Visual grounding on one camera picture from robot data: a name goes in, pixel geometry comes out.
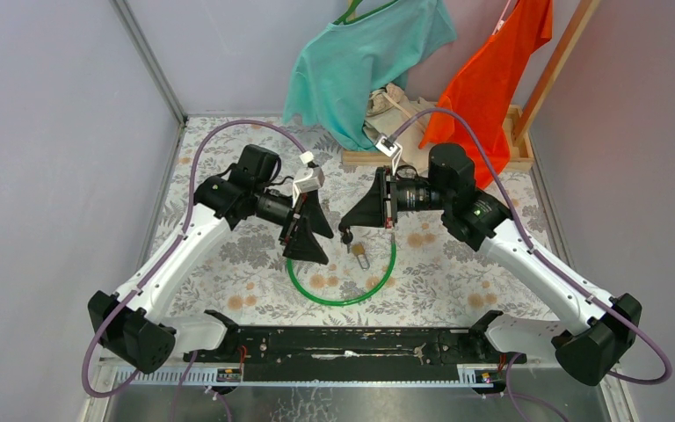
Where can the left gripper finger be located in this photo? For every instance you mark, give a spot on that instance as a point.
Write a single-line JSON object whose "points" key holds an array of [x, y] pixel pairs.
{"points": [[300, 244], [311, 208]]}

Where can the orange t-shirt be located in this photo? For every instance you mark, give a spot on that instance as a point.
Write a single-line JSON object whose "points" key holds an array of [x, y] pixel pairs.
{"points": [[482, 90]]}

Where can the brass padlock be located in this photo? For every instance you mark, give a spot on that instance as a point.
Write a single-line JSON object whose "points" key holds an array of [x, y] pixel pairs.
{"points": [[359, 252]]}

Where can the floral table mat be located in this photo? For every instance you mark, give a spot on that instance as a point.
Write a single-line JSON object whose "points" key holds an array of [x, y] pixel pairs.
{"points": [[436, 281]]}

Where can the wooden clothes rack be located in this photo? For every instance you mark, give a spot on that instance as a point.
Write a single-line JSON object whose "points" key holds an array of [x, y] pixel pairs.
{"points": [[473, 20]]}

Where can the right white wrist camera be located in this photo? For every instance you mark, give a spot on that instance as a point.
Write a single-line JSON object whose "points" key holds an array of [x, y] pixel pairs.
{"points": [[388, 146]]}

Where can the teal t-shirt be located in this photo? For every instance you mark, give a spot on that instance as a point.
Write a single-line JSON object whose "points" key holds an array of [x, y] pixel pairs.
{"points": [[335, 73]]}

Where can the beige cloth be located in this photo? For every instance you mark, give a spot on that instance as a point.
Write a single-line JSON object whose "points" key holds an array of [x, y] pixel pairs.
{"points": [[387, 109]]}

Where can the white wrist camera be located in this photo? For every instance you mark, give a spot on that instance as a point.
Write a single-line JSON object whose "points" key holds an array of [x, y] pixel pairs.
{"points": [[309, 179], [388, 146]]}

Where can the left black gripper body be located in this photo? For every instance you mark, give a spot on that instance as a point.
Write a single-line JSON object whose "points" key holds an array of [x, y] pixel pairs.
{"points": [[274, 207]]}

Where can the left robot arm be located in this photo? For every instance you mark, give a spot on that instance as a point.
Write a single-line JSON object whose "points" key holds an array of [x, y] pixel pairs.
{"points": [[132, 322]]}

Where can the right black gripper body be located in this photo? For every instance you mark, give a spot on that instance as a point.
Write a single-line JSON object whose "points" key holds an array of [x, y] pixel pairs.
{"points": [[408, 195]]}

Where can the green clothes hanger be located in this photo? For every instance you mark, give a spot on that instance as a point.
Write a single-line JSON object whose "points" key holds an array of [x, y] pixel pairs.
{"points": [[351, 14]]}

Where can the black headed keys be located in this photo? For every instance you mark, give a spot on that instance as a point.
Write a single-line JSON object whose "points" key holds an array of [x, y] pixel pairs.
{"points": [[347, 239]]}

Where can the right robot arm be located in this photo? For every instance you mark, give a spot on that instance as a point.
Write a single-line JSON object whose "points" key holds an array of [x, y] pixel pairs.
{"points": [[588, 336]]}

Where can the green cable lock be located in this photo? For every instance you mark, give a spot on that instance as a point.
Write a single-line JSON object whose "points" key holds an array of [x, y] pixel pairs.
{"points": [[350, 292]]}

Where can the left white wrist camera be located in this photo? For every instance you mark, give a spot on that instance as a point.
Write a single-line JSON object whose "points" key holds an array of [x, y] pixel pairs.
{"points": [[309, 179]]}

